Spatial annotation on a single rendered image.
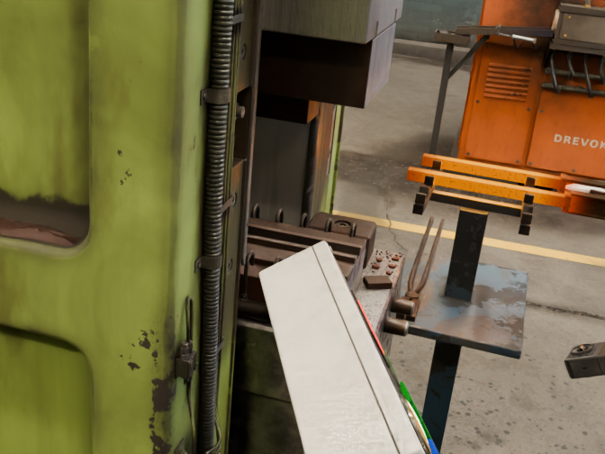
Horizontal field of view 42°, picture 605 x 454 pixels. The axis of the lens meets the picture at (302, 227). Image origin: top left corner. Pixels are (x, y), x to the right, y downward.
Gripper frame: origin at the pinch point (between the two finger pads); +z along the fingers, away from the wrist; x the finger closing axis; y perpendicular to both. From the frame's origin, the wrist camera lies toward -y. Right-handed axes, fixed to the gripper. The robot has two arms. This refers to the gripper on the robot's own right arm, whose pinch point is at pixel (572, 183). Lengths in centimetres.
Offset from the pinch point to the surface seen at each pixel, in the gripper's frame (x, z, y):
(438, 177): -13.5, 28.2, -0.3
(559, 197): -13.4, 3.0, -0.6
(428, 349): 85, 28, 100
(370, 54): -71, 36, -35
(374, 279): -53, 33, 7
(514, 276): 3.5, 7.6, 26.4
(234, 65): -87, 49, -34
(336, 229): -47, 43, 2
